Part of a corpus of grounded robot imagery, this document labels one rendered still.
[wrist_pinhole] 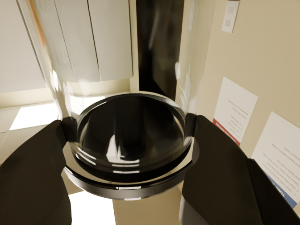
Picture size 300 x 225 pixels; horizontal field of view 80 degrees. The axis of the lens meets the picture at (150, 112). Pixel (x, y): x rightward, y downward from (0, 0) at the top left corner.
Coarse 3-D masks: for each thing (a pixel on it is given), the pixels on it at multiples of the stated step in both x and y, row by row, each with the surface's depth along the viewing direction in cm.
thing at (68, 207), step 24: (24, 144) 9; (48, 144) 9; (0, 168) 8; (24, 168) 8; (48, 168) 8; (0, 192) 7; (24, 192) 7; (48, 192) 7; (0, 216) 6; (24, 216) 6; (48, 216) 6
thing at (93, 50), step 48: (48, 0) 6; (96, 0) 5; (144, 0) 6; (192, 0) 6; (48, 48) 7; (96, 48) 6; (144, 48) 6; (192, 48) 7; (96, 96) 7; (144, 96) 7; (192, 96) 9; (96, 144) 9; (144, 144) 9; (192, 144) 12
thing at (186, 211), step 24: (216, 144) 9; (192, 168) 8; (216, 168) 8; (240, 168) 8; (192, 192) 7; (216, 192) 7; (240, 192) 7; (192, 216) 6; (216, 216) 6; (240, 216) 6
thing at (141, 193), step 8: (64, 168) 11; (72, 176) 10; (184, 176) 11; (80, 184) 10; (88, 184) 10; (160, 184) 10; (168, 184) 10; (176, 184) 11; (96, 192) 10; (104, 192) 10; (112, 192) 10; (120, 192) 10; (128, 192) 10; (136, 192) 10; (144, 192) 10; (152, 192) 10
